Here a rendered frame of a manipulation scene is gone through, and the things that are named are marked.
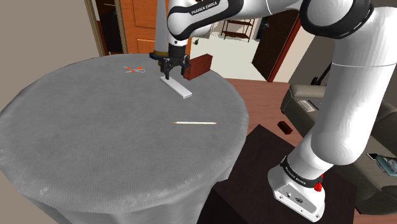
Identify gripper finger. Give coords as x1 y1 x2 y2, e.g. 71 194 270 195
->
180 54 191 76
160 58 172 80

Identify white pencil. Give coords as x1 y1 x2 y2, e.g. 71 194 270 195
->
172 121 218 126

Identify small red block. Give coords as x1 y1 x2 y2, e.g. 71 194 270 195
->
277 120 293 136

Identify round table with grey cloth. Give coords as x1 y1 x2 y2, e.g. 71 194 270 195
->
0 53 251 224

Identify tall grey cone, black base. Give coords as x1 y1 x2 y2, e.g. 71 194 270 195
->
149 0 171 64

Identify red brick box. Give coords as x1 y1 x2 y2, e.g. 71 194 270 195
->
183 53 214 81

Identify orange scissors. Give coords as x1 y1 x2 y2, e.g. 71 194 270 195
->
122 65 146 74

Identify dark brown door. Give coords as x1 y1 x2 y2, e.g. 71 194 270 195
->
251 12 302 83

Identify teal tablet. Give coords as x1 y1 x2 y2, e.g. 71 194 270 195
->
366 152 397 177

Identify brown metal shelf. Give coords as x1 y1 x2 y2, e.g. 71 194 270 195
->
221 18 257 43

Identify dark robot stand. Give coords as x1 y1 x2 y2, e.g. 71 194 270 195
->
197 123 358 224

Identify flat white bar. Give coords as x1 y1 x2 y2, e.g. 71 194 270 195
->
159 75 193 101

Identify orange wooden door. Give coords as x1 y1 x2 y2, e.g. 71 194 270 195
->
118 0 193 55

